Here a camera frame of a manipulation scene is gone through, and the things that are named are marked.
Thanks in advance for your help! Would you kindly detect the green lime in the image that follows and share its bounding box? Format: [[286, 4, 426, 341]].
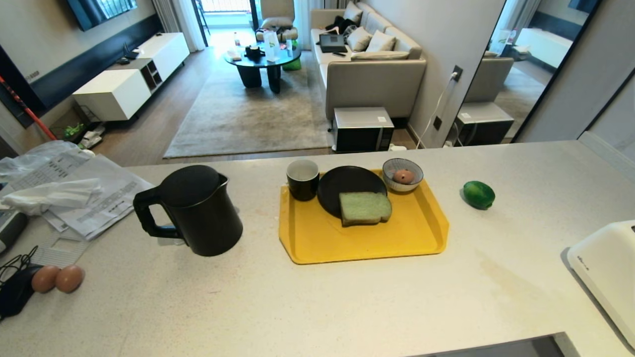
[[463, 180, 496, 210]]

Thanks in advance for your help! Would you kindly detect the black round plate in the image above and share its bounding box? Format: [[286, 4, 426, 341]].
[[317, 166, 388, 219]]

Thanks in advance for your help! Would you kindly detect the red broom handle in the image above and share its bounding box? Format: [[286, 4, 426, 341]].
[[0, 75, 58, 141]]

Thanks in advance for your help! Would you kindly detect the beige armchair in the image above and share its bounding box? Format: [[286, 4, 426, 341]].
[[255, 0, 299, 43]]

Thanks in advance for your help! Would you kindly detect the microwave oven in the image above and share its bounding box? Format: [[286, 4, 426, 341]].
[[331, 107, 395, 153]]

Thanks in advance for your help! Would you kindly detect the yellow plastic tray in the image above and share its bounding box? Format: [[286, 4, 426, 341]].
[[278, 169, 450, 265]]

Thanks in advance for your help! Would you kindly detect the white toaster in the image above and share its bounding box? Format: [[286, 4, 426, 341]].
[[567, 220, 635, 349]]

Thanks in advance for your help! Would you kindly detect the laptop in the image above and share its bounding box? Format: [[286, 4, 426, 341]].
[[318, 33, 348, 54]]

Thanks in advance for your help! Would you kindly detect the green bread slice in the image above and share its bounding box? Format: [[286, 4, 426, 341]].
[[339, 192, 392, 228]]

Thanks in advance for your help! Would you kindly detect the beige cushion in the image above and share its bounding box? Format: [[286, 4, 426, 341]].
[[366, 30, 397, 54], [346, 26, 373, 53]]

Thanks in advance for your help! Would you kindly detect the grey rug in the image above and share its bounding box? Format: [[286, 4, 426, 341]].
[[163, 51, 334, 159]]

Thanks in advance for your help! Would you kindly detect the black electric kettle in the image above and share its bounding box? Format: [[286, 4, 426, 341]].
[[132, 165, 244, 257]]

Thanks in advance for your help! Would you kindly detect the beige sofa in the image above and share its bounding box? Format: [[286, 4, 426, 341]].
[[310, 1, 427, 121]]

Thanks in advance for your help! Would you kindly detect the black mug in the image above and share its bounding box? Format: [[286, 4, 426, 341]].
[[286, 159, 320, 202]]

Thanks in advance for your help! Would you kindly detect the printed paper sheet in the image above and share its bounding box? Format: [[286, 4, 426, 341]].
[[0, 150, 155, 241]]

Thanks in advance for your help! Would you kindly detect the grey remote device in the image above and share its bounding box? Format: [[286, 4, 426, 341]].
[[0, 210, 29, 255]]

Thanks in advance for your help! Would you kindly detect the black cable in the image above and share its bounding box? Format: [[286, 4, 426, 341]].
[[0, 245, 39, 287]]

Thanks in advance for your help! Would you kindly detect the dark round coffee table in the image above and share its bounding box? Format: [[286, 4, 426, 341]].
[[224, 44, 302, 94]]

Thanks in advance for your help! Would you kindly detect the large wall mirror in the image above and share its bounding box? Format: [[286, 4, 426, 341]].
[[443, 0, 602, 148]]

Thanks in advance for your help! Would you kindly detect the small patterned bowl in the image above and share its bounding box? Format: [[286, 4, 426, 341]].
[[382, 158, 424, 193]]

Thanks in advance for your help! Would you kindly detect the white power cable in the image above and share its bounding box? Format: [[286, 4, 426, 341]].
[[415, 72, 459, 150]]

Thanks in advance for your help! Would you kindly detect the wall television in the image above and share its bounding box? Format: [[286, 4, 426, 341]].
[[67, 0, 138, 32]]

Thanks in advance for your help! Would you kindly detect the white tv cabinet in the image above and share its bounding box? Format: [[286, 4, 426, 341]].
[[72, 32, 191, 122]]

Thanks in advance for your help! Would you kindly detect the clear plastic bag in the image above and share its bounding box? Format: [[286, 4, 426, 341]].
[[0, 140, 103, 217]]

